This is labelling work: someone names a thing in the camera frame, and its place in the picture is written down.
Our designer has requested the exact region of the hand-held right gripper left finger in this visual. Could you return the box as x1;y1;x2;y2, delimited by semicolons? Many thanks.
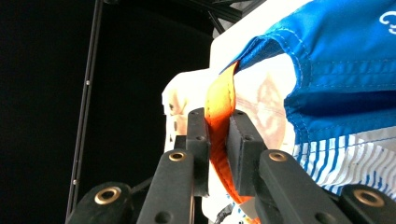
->
135;107;212;224

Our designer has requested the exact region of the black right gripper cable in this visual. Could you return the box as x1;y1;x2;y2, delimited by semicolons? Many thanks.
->
214;203;235;224

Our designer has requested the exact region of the white cap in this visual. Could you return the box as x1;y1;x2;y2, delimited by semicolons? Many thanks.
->
161;53;297;224

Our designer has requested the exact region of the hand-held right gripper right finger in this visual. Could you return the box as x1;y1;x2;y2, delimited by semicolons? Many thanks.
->
225;108;353;224

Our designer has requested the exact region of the black metal stand pole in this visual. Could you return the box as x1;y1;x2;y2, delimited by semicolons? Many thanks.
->
64;0;106;224

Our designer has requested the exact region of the blue cap with orange strap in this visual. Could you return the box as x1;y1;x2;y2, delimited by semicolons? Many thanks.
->
204;0;396;224

